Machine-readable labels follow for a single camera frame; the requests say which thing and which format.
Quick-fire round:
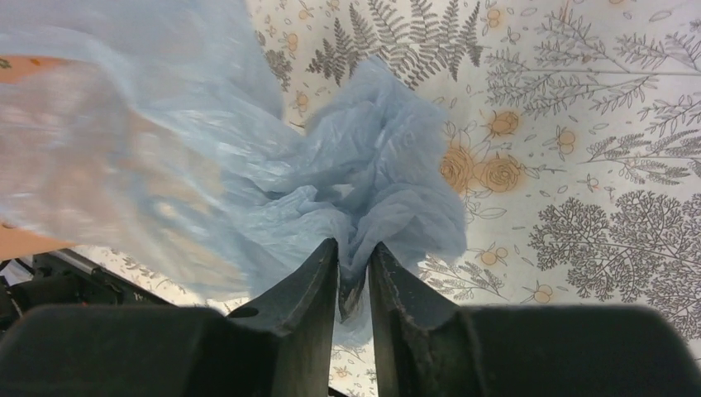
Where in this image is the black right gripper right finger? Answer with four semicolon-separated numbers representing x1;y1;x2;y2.
368;245;700;396

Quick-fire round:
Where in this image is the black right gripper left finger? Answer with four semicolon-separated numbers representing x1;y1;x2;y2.
1;239;338;396

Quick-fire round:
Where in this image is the light blue trash bag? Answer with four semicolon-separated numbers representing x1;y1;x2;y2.
1;1;466;345

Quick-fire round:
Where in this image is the orange plastic trash bin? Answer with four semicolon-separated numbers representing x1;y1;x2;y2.
1;55;75;261

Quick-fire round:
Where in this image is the floral patterned table mat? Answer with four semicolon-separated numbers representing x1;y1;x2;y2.
71;0;701;397

